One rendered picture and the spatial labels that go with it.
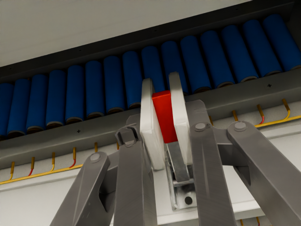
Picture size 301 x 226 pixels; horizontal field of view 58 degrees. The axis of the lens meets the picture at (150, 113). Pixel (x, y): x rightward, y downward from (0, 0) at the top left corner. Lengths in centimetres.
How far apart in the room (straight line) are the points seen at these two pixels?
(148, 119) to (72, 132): 11
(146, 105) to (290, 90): 12
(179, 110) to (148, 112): 2
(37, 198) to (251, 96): 20
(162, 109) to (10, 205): 17
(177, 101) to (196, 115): 1
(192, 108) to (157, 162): 4
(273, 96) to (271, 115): 2
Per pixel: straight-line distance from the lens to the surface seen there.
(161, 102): 17
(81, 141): 25
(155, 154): 15
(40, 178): 27
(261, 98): 24
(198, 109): 16
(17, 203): 28
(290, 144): 24
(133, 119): 17
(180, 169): 20
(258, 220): 40
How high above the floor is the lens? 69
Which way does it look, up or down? 41 degrees down
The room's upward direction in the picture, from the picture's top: 19 degrees counter-clockwise
